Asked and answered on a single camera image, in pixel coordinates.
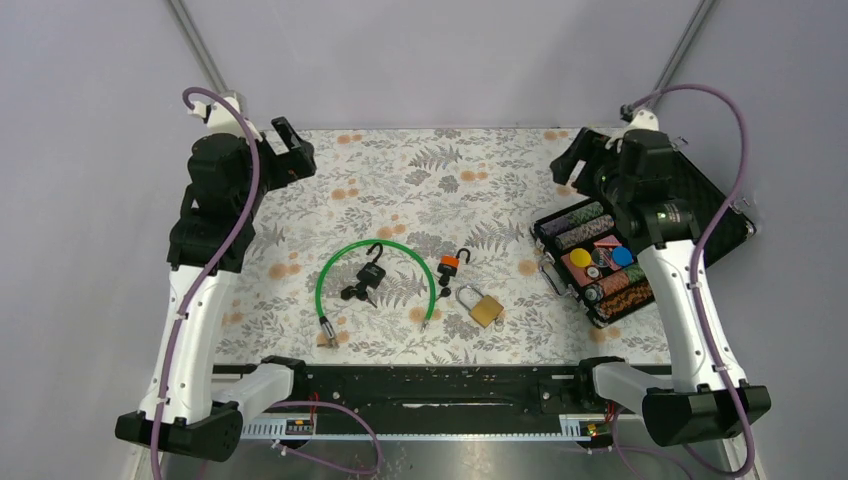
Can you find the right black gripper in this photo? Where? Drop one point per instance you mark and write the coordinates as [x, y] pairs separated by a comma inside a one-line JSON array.
[[587, 146]]

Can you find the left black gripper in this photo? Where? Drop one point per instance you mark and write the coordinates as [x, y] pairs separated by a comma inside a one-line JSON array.
[[292, 165]]

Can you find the brass padlock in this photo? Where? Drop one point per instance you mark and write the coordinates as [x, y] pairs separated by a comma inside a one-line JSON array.
[[483, 309]]

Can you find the orange black padlock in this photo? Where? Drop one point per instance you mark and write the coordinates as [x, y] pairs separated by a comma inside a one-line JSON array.
[[448, 269]]

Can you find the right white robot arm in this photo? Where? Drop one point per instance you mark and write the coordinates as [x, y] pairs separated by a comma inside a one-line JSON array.
[[656, 200]]

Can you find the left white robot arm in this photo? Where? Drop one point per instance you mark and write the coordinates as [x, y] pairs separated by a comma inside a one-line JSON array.
[[231, 170]]

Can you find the black poker chip case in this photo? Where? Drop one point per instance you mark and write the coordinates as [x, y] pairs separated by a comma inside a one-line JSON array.
[[591, 258]]

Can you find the floral table mat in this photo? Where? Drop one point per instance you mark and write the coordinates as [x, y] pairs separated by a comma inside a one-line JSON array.
[[422, 194]]

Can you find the black padlock with keys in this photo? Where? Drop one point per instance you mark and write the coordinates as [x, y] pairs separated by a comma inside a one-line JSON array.
[[369, 277]]

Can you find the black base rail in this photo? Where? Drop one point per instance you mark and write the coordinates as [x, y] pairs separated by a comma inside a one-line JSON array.
[[420, 403]]

